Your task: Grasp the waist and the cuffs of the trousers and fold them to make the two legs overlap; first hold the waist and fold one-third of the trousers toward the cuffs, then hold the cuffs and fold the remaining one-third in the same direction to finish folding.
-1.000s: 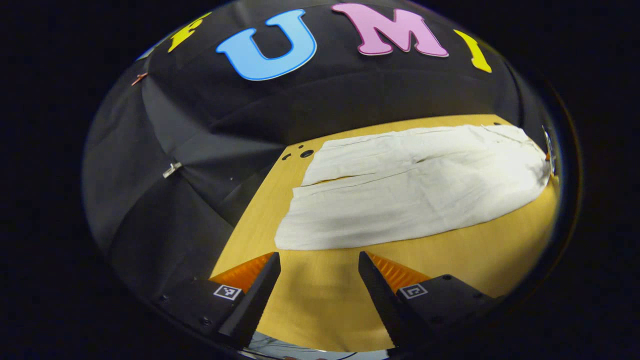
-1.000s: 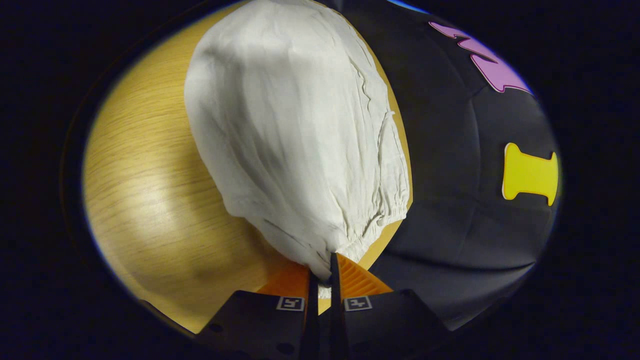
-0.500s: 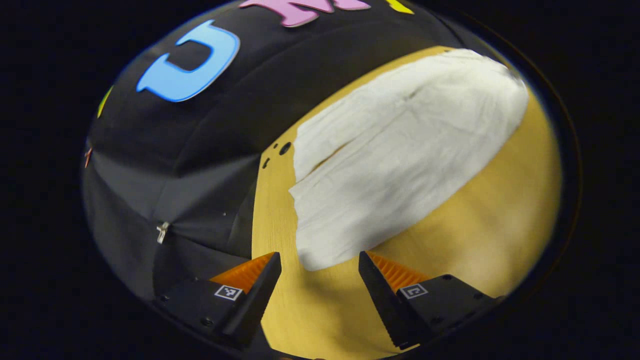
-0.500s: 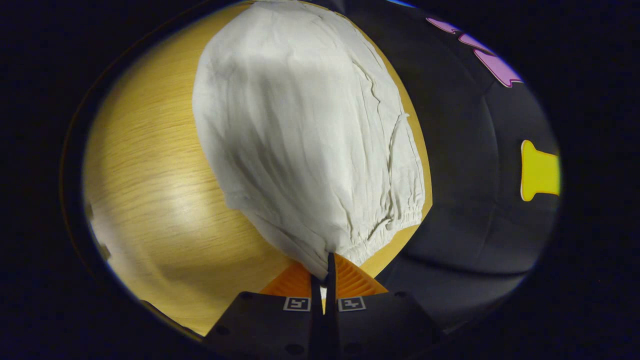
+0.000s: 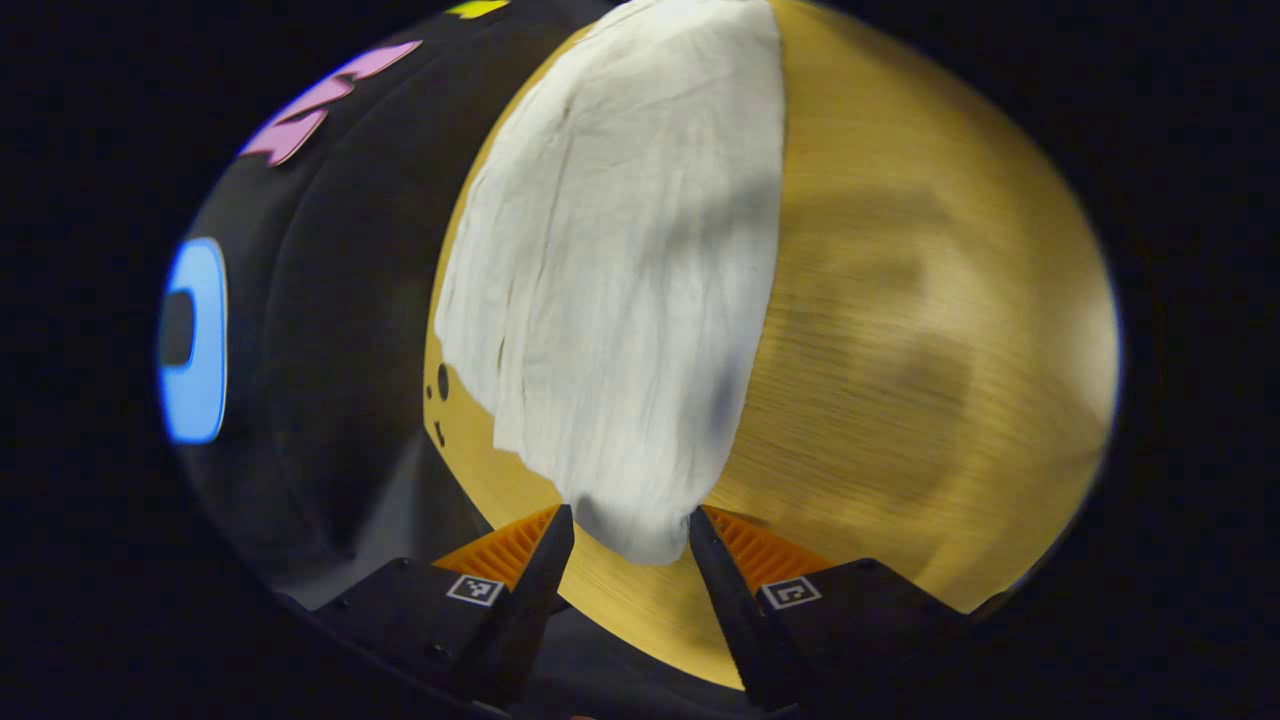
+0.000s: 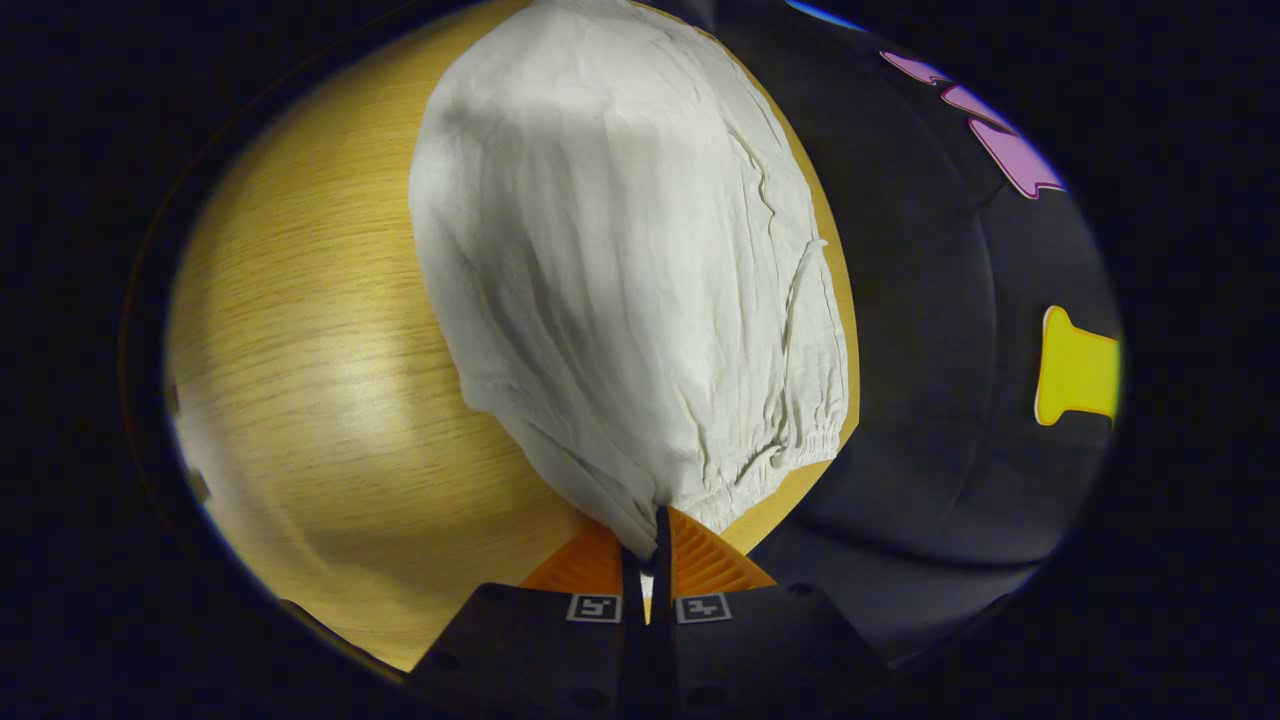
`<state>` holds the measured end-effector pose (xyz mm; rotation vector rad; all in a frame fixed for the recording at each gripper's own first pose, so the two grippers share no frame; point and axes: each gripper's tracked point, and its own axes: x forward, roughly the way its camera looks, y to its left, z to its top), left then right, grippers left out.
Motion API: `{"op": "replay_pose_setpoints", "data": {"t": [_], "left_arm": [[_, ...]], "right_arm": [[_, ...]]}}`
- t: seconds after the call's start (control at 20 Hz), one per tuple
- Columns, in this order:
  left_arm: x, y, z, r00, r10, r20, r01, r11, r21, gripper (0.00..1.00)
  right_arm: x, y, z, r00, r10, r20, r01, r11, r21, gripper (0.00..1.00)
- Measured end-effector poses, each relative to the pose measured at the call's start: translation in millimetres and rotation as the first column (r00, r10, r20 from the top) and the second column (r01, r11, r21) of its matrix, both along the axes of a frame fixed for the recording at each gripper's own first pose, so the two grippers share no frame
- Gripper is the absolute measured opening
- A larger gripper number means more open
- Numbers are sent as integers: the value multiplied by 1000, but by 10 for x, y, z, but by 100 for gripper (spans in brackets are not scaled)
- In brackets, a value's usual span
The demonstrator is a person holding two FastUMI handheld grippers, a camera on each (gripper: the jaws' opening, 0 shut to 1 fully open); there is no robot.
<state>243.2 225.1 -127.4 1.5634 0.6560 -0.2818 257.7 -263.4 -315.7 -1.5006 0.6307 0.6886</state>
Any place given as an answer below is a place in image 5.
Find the black backdrop cloth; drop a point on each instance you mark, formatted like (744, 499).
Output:
(340, 300)

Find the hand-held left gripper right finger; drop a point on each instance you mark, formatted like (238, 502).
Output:
(730, 610)

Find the white jeans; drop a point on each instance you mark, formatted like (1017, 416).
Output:
(620, 280)

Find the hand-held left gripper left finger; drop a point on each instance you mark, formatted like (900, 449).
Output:
(535, 600)

